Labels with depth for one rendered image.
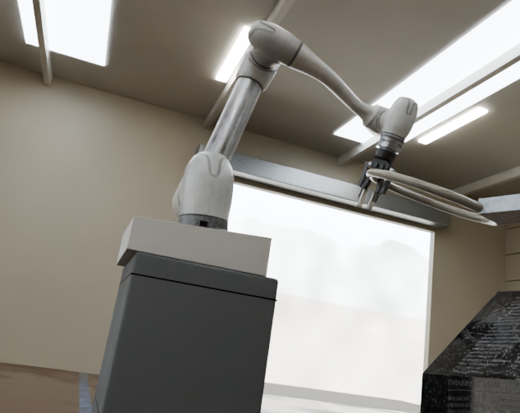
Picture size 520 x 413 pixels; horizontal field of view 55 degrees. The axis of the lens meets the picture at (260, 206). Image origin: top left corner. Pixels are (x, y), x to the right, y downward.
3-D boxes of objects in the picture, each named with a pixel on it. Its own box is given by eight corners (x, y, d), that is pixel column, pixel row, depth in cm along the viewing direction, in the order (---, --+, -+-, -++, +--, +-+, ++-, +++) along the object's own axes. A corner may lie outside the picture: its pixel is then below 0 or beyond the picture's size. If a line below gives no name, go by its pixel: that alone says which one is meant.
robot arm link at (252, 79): (169, 207, 165) (161, 218, 185) (213, 228, 168) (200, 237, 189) (255, 24, 187) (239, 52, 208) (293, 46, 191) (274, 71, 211)
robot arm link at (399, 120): (412, 142, 187) (397, 142, 200) (428, 102, 186) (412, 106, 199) (386, 130, 185) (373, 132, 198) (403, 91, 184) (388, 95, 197)
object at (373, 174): (529, 238, 171) (532, 230, 171) (449, 196, 143) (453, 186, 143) (417, 204, 211) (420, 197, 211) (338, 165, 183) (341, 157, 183)
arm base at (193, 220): (170, 227, 142) (173, 207, 144) (172, 238, 164) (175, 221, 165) (234, 234, 144) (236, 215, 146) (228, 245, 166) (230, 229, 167)
